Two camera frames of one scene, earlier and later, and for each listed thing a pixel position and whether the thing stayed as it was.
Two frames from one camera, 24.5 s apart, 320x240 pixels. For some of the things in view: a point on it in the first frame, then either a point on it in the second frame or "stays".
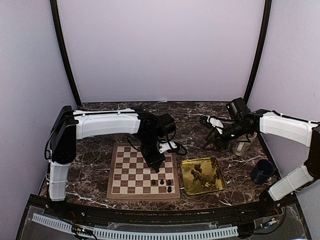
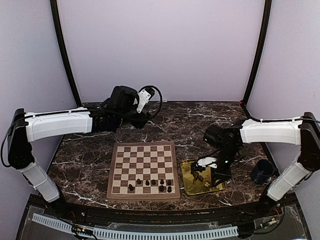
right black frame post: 267,20 stays
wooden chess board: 132,178 stays
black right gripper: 215,139 -> 224,175
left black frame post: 54,4 stays
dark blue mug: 264,169 stays
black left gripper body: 147,150 -> 127,116
